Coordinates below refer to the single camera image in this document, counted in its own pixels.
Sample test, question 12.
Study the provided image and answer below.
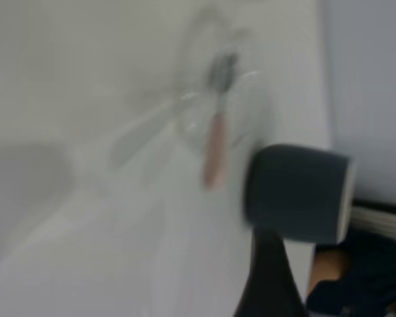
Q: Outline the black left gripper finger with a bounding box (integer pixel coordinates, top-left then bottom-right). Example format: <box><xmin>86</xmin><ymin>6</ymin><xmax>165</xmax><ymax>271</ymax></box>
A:
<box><xmin>232</xmin><ymin>227</ymin><xmax>308</xmax><ymax>317</ymax></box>

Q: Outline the dark grey ceramic mug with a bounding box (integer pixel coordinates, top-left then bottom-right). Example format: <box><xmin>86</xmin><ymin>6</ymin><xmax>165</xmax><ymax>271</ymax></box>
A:
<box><xmin>242</xmin><ymin>143</ymin><xmax>356</xmax><ymax>245</ymax></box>

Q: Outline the pink handled metal spoon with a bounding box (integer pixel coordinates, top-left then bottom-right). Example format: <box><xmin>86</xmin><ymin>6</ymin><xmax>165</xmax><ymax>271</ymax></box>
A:
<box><xmin>201</xmin><ymin>52</ymin><xmax>240</xmax><ymax>191</ymax></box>

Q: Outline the person in dark blue clothes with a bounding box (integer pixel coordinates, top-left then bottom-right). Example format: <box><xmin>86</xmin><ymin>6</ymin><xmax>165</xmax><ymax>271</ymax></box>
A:
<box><xmin>306</xmin><ymin>227</ymin><xmax>396</xmax><ymax>317</ymax></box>

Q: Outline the white cable bundle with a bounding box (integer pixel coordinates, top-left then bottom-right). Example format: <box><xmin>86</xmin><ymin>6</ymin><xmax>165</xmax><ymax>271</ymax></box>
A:
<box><xmin>349</xmin><ymin>206</ymin><xmax>396</xmax><ymax>234</ymax></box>

